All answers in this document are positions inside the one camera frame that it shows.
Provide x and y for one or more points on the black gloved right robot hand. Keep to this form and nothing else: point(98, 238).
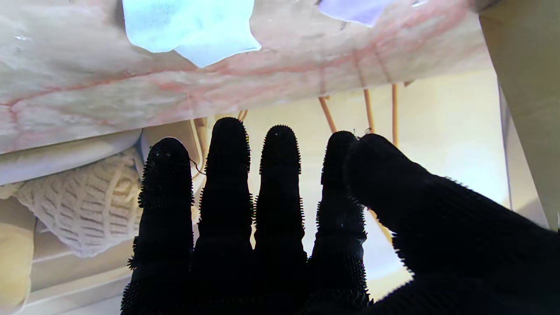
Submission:
point(459, 253)

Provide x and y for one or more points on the kraft paper bag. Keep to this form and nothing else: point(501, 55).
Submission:
point(529, 87)

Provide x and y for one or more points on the light blue sock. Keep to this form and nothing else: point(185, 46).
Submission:
point(188, 26)

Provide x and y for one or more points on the lilac sock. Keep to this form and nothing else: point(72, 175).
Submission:
point(354, 9)

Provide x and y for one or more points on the cream knitted cushion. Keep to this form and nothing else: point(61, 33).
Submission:
point(87, 210)

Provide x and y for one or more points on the beige sofa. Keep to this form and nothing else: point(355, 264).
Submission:
point(65, 157)

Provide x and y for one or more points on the plain beige cushion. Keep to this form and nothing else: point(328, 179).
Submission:
point(15, 258)

